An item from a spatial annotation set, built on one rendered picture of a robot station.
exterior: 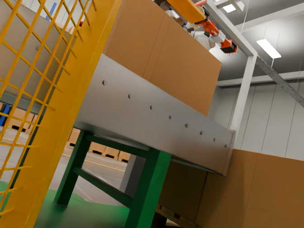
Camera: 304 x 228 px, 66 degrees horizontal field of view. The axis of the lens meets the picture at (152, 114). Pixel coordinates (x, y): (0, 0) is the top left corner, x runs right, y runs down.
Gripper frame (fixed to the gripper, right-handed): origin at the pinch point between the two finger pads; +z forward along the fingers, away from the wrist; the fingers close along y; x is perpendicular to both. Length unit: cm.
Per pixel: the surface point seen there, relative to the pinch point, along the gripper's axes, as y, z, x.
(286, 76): -476, -353, -956
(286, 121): -270, -335, -1013
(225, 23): -184, -154, -206
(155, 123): 79, 35, 37
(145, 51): 52, 21, 41
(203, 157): 83, 36, 8
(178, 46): 41, 22, 27
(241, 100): -81, -156, -317
